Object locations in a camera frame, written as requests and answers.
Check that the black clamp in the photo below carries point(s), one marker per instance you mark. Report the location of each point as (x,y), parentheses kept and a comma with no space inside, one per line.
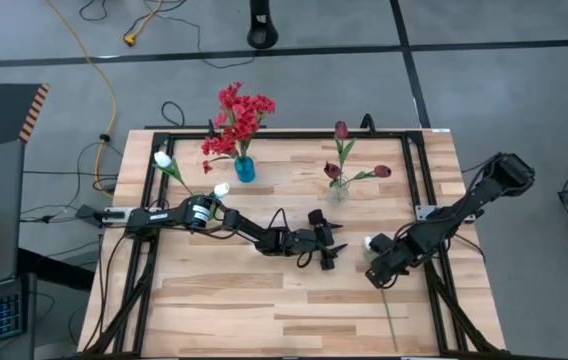
(368,122)
(210,127)

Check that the blue glass vase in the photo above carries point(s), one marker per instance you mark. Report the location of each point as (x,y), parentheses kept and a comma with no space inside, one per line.
(245,171)

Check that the black round stand base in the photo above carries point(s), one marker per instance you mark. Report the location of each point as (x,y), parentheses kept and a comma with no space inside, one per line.
(262,35)

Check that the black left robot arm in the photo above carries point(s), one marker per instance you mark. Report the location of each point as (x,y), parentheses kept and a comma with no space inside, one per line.
(164,217)

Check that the clear glass vase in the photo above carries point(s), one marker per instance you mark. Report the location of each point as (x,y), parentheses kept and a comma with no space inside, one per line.
(337,197)

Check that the dark red artificial tulip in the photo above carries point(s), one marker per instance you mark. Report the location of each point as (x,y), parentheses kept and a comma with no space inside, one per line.
(332,171)
(342,130)
(383,171)

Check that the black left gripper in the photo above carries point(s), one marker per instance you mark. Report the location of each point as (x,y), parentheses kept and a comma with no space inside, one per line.
(309,240)

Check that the black table frame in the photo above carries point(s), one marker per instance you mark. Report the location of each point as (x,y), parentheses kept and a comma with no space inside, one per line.
(289,135)

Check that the blue white artificial tulip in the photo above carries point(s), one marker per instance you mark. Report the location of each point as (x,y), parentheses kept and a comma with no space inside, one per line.
(367,243)
(221,190)
(162,159)

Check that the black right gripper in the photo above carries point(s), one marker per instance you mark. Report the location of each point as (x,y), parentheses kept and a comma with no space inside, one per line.
(394,257)

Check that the red artificial flower bunch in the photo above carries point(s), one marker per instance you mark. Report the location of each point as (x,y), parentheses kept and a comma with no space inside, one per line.
(231,97)
(219,145)
(261,105)

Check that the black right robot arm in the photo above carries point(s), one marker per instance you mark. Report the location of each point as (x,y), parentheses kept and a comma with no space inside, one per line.
(469,200)

